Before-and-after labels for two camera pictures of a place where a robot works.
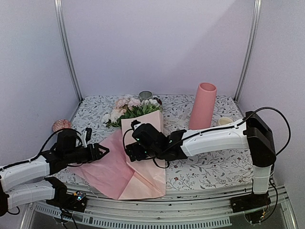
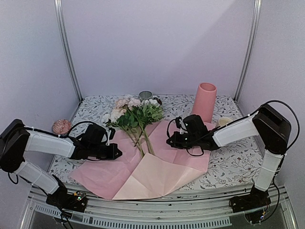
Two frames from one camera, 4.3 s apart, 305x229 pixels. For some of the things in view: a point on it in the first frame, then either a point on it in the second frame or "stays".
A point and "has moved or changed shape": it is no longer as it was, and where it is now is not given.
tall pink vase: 202,106 stays
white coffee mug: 224,120 stays
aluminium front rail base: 206,210 stays
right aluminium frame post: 258,7 stays
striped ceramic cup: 146,94 stays
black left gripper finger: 95,152 to 117,152
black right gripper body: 140,155 to 192,141
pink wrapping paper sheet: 110,172 has moved or changed shape
